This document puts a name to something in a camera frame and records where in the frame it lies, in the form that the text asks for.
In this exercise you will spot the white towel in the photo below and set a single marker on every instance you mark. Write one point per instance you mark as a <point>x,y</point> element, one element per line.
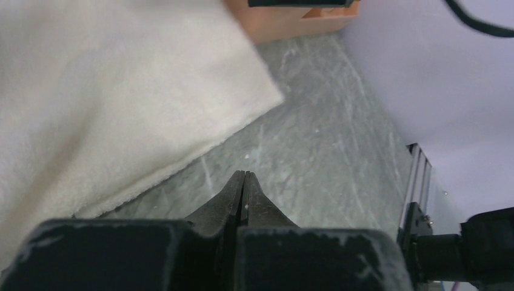
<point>102,100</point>

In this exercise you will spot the orange file organizer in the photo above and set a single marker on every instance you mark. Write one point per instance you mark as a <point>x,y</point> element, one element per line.
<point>265,24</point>

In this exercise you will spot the aluminium frame rails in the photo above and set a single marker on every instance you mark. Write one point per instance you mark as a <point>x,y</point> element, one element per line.
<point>414,219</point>

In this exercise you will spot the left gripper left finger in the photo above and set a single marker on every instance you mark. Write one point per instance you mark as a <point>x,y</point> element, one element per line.
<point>193,253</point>

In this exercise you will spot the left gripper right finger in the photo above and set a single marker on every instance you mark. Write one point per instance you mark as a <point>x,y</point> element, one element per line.
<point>272,253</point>

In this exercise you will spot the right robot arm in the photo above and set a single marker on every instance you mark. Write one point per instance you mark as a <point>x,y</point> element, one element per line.
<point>481,254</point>

